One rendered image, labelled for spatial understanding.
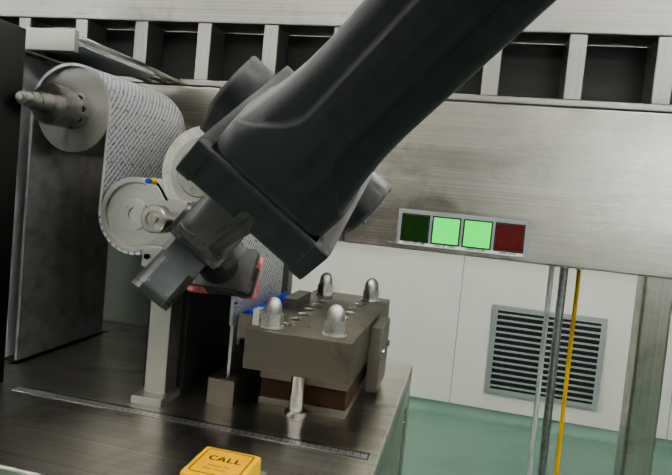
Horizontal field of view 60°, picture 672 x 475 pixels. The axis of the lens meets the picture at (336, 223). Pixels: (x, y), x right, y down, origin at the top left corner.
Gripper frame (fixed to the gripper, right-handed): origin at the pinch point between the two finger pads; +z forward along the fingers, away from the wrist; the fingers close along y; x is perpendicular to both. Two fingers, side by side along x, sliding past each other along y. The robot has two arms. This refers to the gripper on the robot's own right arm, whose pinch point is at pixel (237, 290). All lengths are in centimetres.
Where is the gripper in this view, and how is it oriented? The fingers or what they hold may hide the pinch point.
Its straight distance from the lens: 93.3
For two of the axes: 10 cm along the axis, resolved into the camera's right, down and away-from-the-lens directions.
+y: 9.7, 1.0, -2.1
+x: 1.8, -8.7, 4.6
